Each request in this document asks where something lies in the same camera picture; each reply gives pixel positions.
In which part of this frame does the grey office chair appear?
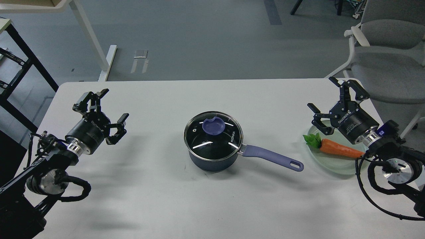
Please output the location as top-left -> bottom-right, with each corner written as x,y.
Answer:
328,0 -> 425,138

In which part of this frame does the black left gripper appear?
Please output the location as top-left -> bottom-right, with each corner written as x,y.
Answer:
65,88 -> 129,155

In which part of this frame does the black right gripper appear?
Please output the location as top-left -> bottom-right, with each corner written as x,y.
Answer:
307,77 -> 380,145

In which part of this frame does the white desk leg frame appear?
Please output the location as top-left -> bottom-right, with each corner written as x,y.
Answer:
0,0 -> 118,82

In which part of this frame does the black metal rack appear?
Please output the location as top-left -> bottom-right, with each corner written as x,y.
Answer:
0,18 -> 59,133

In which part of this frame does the blue saucepan with handle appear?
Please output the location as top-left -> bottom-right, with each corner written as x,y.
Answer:
184,111 -> 304,172

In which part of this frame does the glass pot lid blue knob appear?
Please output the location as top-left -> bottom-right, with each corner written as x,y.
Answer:
184,111 -> 243,162

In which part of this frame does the green glass plate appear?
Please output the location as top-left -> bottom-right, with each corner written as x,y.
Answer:
306,125 -> 368,175

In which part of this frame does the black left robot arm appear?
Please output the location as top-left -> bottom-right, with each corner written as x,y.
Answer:
0,88 -> 129,239

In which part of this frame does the orange toy carrot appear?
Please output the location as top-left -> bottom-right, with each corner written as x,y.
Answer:
302,133 -> 365,159

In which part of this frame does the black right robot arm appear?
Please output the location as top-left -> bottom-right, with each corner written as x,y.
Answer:
307,77 -> 424,221

